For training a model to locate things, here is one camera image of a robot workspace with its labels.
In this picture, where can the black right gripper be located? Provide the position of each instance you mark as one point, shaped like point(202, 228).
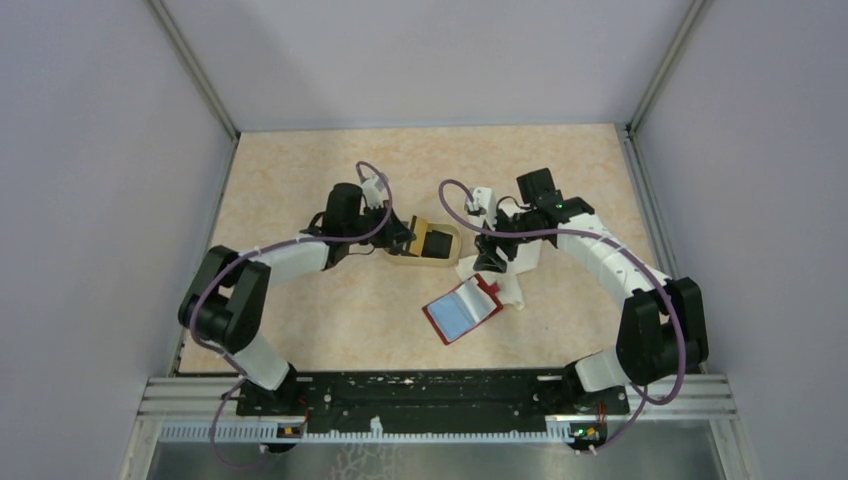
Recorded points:
point(489, 258)

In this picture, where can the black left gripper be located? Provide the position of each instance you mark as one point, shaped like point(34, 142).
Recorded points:
point(393, 233)

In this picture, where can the red leather card holder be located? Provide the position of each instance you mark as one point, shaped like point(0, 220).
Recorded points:
point(463, 309)

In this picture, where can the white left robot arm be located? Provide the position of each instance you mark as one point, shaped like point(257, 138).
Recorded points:
point(223, 307)

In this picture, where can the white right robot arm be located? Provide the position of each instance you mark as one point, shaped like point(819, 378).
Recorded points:
point(662, 328)

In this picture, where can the beige plastic tray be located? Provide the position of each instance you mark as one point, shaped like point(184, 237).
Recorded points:
point(405, 260)

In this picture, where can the white cloth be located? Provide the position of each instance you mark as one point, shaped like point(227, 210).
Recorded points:
point(509, 290)

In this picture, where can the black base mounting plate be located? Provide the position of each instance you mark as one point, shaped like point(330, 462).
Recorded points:
point(476, 401)

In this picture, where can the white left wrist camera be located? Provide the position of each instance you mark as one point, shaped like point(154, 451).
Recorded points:
point(375, 191)

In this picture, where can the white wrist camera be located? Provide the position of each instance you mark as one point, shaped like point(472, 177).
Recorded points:
point(481, 208)
point(375, 191)

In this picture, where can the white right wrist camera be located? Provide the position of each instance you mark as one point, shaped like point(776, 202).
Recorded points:
point(481, 208)

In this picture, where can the white slotted cable duct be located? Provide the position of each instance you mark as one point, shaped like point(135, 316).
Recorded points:
point(280, 432)

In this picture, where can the aluminium front frame rail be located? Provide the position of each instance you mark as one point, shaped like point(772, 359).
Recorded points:
point(701, 397)

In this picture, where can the aluminium frame rail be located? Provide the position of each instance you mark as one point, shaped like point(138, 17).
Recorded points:
point(694, 15)
point(701, 397)
point(191, 64)

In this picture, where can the aluminium frame rail right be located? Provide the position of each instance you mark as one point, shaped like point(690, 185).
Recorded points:
point(694, 15)

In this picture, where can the aluminium frame rail left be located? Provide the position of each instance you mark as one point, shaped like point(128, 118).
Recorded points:
point(191, 64)

